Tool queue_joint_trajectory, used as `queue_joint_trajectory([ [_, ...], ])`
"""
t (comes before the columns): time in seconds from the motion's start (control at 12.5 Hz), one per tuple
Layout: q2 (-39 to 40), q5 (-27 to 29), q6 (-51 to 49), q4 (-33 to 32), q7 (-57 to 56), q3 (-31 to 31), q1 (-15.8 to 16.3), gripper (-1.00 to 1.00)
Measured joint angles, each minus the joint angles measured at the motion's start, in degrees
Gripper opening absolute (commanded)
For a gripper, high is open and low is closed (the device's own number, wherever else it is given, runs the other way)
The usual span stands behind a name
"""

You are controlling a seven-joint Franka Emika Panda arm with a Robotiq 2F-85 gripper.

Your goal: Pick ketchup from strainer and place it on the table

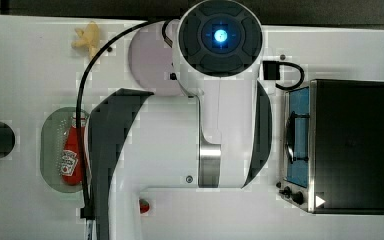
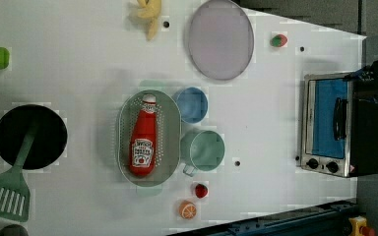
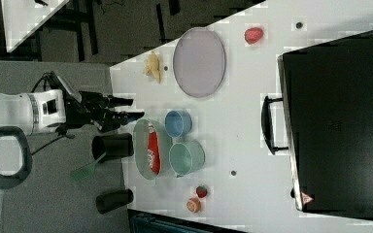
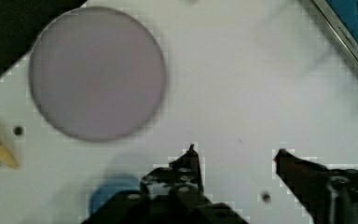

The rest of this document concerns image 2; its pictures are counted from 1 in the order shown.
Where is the silver black toaster oven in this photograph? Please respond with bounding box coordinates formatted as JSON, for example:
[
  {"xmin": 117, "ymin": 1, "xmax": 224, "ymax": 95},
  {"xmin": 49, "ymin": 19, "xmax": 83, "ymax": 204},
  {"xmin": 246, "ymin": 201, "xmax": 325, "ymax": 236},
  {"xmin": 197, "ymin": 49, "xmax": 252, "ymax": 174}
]
[{"xmin": 300, "ymin": 73, "xmax": 378, "ymax": 178}]

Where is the blue plastic bowl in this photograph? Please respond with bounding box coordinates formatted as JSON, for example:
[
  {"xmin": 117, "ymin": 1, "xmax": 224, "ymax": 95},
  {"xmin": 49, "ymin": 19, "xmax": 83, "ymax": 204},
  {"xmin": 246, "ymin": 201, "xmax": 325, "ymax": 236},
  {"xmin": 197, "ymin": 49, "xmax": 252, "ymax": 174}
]
[{"xmin": 173, "ymin": 88, "xmax": 209, "ymax": 124}]

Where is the orange slice toy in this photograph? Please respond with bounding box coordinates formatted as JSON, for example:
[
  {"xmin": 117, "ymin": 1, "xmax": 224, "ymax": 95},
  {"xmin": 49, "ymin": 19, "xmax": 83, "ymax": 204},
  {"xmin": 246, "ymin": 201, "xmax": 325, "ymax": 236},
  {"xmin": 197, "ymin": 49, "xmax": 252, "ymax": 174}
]
[{"xmin": 178, "ymin": 201, "xmax": 197, "ymax": 219}]

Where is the lavender round plate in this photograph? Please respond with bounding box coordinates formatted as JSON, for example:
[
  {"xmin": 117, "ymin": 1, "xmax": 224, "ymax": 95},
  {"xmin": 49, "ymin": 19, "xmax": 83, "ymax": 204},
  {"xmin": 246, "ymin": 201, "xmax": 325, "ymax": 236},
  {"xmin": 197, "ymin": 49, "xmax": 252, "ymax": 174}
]
[{"xmin": 188, "ymin": 0, "xmax": 254, "ymax": 80}]

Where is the red plush ketchup bottle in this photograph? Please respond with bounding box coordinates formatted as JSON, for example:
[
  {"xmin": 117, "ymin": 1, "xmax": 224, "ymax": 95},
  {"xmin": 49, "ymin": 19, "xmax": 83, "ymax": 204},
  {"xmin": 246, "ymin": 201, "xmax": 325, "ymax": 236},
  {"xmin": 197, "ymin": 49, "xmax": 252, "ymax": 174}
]
[{"xmin": 129, "ymin": 94, "xmax": 157, "ymax": 177}]

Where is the grey object at corner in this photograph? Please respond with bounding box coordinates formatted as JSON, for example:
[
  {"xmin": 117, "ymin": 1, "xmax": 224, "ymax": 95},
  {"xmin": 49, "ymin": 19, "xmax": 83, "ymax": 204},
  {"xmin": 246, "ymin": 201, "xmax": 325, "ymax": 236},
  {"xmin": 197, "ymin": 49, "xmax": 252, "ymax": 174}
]
[{"xmin": 0, "ymin": 224, "xmax": 29, "ymax": 236}]

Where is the green slotted spatula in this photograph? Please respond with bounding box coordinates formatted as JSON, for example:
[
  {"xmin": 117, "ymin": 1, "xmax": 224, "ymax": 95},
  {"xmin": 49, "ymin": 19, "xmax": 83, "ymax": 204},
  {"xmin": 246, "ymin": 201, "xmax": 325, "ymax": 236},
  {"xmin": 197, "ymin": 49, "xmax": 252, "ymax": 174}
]
[{"xmin": 0, "ymin": 125, "xmax": 37, "ymax": 222}]

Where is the black round pan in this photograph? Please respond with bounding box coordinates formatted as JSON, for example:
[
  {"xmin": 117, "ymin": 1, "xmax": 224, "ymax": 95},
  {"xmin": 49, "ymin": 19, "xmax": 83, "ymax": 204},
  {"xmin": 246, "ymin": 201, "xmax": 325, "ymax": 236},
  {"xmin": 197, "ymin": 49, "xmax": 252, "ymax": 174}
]
[{"xmin": 0, "ymin": 104, "xmax": 68, "ymax": 170}]

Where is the yellow red emergency button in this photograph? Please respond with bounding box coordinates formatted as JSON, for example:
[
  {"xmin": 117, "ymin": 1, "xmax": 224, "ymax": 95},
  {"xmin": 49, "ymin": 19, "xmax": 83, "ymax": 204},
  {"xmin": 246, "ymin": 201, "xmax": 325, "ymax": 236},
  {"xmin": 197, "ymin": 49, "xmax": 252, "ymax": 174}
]
[{"xmin": 348, "ymin": 216, "xmax": 376, "ymax": 236}]

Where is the green plastic mug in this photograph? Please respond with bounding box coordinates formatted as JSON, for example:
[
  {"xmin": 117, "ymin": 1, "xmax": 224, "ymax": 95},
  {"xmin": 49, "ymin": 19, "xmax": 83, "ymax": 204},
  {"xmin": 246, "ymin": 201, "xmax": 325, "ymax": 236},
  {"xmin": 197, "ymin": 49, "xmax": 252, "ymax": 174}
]
[{"xmin": 181, "ymin": 130, "xmax": 225, "ymax": 177}]

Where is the blue metal frame rail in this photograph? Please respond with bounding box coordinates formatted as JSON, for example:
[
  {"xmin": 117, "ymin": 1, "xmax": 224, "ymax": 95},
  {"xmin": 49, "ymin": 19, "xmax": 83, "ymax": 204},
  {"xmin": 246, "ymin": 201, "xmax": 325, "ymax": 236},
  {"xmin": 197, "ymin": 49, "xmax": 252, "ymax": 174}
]
[{"xmin": 167, "ymin": 201, "xmax": 358, "ymax": 236}]

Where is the red green toy strawberry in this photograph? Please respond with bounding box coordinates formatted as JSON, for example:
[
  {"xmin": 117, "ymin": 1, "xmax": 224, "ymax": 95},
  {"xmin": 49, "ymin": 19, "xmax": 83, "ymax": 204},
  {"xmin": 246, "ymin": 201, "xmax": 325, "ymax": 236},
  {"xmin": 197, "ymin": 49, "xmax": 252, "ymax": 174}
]
[{"xmin": 270, "ymin": 34, "xmax": 288, "ymax": 47}]

